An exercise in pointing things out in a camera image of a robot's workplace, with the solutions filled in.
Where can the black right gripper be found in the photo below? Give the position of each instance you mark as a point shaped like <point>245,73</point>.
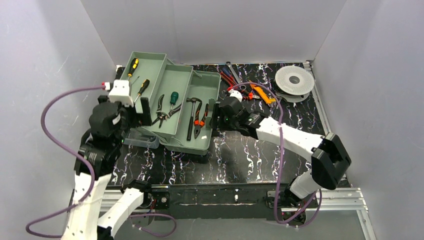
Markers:
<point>216,113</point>

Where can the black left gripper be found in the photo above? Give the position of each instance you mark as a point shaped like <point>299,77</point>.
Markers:
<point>143,112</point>

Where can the black long nose pliers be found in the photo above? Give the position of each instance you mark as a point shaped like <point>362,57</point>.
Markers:
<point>161,115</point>

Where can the black orange pliers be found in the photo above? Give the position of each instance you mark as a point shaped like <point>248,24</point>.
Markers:
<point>199,123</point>

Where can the grey green tool box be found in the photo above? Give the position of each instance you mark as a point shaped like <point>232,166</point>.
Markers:
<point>166,77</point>

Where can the green stubby screwdriver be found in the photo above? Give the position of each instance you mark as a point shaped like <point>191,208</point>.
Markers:
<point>173,99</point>

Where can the black yellow screwdriver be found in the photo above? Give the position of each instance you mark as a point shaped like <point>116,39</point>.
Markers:
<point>133,66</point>
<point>143,87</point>

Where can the claw hammer black handle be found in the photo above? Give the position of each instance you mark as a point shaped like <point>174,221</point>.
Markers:
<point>192,100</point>

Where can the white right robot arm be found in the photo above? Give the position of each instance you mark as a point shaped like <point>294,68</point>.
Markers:
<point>326,153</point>

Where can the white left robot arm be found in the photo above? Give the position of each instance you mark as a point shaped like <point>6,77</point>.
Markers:
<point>101,145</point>

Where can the red black utility knife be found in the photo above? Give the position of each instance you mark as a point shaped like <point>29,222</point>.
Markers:
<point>228,79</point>

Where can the grey combination wrench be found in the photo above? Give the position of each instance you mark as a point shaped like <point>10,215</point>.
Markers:
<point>235,76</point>

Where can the blue red small screwdriver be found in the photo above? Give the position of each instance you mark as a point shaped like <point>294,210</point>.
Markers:
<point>227,73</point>

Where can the white filament spool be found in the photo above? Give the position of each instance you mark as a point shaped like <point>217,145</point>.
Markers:
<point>293,83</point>

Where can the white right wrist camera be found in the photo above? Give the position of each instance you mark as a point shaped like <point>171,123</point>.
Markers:
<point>236,94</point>

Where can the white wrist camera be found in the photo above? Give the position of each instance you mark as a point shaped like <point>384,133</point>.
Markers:
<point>236,94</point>
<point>121,92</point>

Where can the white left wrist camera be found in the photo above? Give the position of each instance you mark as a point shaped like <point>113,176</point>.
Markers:
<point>121,92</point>

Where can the red handled cutter pliers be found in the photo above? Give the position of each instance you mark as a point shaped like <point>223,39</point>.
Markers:
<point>250,96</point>

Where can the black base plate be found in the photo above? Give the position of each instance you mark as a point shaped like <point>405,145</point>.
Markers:
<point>214,201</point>

